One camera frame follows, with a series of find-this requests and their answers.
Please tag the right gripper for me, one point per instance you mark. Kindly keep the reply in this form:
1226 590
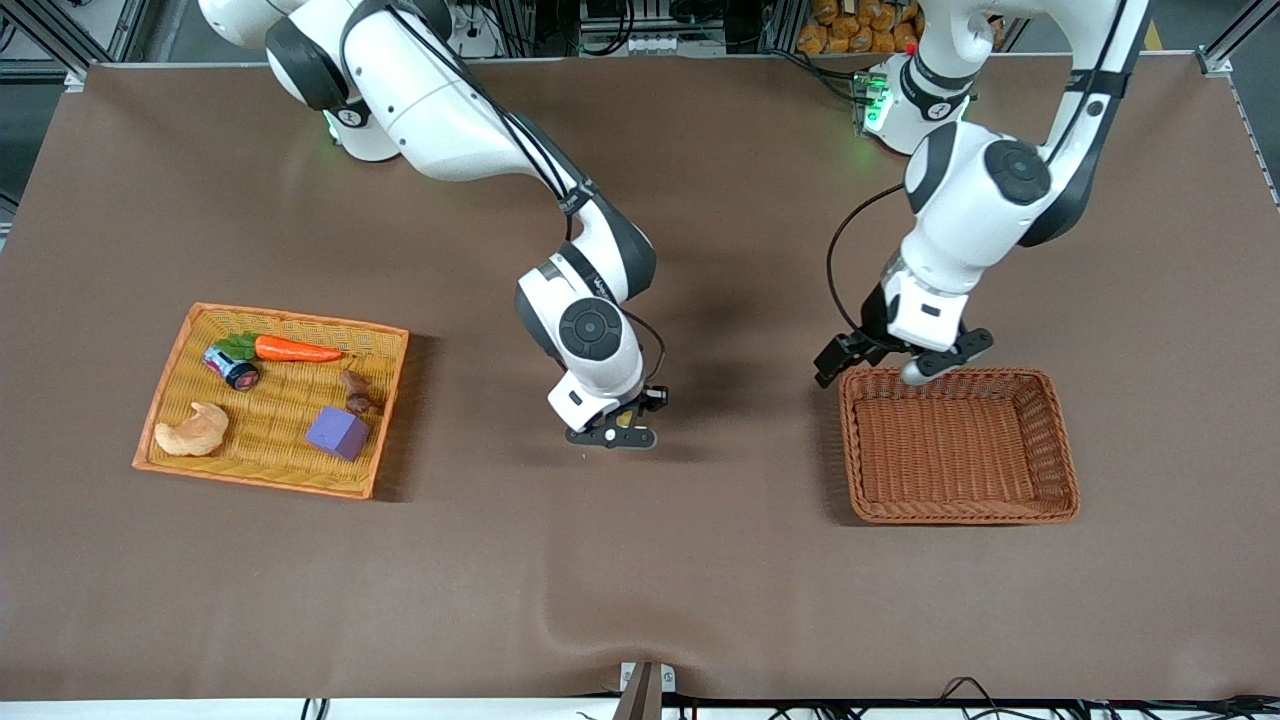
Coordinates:
652 398

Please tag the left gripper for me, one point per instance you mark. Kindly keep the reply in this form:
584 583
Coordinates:
872 317

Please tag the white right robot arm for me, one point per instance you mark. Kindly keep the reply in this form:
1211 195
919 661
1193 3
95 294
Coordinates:
450 110

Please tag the brown wicker basket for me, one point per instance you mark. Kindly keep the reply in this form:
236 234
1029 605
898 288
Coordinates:
950 450

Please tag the brown table mat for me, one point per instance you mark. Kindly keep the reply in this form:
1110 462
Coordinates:
640 560

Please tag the small brown figurine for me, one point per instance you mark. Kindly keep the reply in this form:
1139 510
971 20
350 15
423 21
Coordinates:
357 392

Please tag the metal table edge clamp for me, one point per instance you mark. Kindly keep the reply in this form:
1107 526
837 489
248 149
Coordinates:
640 695

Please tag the purple foam block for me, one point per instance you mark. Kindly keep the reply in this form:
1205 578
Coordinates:
338 433

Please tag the bag of orange buns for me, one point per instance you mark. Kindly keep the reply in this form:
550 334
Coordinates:
850 35

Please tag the orange toy carrot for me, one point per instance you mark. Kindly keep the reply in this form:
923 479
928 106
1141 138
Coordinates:
295 350

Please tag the yellow woven tray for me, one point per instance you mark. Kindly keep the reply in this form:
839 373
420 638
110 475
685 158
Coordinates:
270 462

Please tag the small white power strip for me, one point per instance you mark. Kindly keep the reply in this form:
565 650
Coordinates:
650 43

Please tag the small blue pink can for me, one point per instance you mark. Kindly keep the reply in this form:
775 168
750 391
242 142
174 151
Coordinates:
232 368

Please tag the white power strip black plugs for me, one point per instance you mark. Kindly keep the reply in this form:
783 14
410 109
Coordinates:
478 30

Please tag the tan toy croissant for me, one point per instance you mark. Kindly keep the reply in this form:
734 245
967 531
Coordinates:
195 435

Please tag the aluminium frame strut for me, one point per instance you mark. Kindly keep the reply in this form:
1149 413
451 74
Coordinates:
1240 35
60 30

